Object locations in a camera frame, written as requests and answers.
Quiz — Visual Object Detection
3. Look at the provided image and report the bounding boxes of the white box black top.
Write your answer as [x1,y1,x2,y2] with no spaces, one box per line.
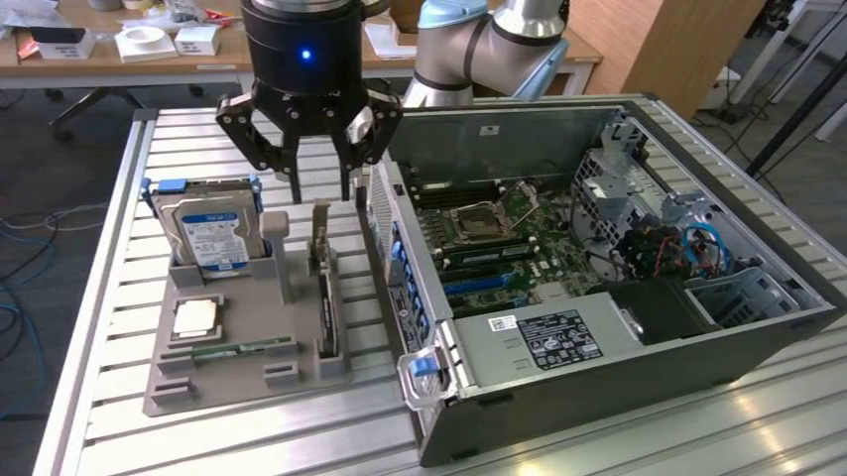
[36,27,97,60]

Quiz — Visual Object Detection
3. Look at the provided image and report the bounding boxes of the white paper stack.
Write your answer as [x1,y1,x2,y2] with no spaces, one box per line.
[364,22,420,60]

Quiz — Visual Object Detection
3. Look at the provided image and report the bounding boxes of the black stand pole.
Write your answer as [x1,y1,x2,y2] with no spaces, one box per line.
[744,49,847,178]

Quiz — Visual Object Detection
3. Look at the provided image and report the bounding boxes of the white boxes on desk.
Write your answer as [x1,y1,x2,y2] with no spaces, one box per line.
[114,27,178,63]

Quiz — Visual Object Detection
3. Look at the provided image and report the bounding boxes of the green motherboard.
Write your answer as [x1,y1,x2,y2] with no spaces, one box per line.
[413,178,596,311]

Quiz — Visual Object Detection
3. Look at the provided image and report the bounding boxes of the blue expansion slot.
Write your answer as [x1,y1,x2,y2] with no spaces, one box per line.
[445,275,521,298]

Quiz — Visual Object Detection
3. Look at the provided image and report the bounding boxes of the silver CPU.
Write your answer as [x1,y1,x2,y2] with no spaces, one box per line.
[172,299,220,338]

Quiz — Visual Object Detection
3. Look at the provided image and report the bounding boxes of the red wire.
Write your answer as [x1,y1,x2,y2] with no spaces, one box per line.
[650,232,682,277]

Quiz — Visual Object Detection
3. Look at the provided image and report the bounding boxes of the white floor box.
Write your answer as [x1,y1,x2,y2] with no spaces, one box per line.
[697,66,747,113]

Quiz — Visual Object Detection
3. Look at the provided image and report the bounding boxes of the metal disk bay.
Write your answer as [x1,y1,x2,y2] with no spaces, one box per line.
[684,267,805,328]

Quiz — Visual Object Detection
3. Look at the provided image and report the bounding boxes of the brown cardboard box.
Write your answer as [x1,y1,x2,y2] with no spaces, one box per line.
[388,0,424,36]

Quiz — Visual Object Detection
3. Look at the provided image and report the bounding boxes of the clear case latch blue tab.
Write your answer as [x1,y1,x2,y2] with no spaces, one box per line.
[394,344,457,411]

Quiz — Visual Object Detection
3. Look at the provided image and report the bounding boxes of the CPU socket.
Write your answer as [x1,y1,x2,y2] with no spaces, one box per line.
[448,202,514,239]

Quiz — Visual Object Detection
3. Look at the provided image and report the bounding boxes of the grey floor cable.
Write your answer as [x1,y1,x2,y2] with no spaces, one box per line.
[0,200,106,234]

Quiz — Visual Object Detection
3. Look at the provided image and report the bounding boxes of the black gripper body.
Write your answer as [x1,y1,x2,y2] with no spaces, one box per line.
[238,0,372,139]

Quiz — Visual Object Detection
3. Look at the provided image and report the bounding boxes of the blue wire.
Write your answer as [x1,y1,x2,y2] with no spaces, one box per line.
[684,222,733,272]

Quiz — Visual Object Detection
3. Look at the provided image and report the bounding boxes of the grey parts rack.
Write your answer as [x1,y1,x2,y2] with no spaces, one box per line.
[141,210,358,417]

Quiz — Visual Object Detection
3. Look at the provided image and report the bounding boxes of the black graphics card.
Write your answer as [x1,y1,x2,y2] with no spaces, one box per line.
[306,197,345,358]

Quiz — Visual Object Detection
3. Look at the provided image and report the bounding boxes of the black open PC case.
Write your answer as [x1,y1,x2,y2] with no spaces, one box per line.
[356,93,847,470]

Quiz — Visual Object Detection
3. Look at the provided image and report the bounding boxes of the white labelled box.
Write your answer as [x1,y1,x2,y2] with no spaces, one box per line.
[174,25,222,57]

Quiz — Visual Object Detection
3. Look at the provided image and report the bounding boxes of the perforated metal drive cage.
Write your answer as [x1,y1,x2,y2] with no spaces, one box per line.
[572,146,669,249]

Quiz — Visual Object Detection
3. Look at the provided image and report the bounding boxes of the blue floor cable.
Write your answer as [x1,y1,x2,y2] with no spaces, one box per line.
[0,217,48,422]

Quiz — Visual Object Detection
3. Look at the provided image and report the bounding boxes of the black chair base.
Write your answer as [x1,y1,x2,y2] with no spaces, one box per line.
[49,86,144,143]

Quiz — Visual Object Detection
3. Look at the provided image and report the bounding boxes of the wooden desk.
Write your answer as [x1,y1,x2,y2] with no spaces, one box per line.
[0,0,602,108]

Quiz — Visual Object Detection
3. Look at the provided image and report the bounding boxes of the hard disk in blue caddy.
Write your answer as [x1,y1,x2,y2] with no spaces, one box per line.
[138,174,264,283]

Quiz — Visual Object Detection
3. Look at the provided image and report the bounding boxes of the grey power supply unit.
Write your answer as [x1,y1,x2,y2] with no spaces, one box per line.
[448,292,646,388]

